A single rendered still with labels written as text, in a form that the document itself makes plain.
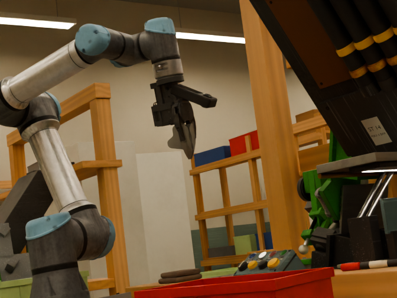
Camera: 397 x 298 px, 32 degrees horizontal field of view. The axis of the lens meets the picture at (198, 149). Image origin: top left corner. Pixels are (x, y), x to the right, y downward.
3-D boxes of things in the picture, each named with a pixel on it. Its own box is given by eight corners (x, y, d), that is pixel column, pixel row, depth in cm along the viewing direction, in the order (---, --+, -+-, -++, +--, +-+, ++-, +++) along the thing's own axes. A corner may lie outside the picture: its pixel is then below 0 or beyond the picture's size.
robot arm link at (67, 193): (60, 271, 185) (-9, 100, 202) (97, 266, 197) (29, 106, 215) (91, 249, 180) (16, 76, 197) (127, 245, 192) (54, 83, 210)
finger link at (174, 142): (174, 162, 182) (167, 126, 182) (194, 158, 179) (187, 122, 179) (168, 163, 179) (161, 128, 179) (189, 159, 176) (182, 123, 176)
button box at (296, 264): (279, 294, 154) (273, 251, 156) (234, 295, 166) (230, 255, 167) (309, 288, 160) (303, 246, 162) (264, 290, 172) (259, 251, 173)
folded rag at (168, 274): (176, 282, 190) (174, 271, 191) (158, 284, 196) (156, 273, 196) (202, 278, 197) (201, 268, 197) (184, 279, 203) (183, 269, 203)
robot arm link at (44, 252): (20, 272, 176) (12, 219, 178) (58, 267, 187) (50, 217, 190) (54, 264, 170) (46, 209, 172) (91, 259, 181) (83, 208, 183)
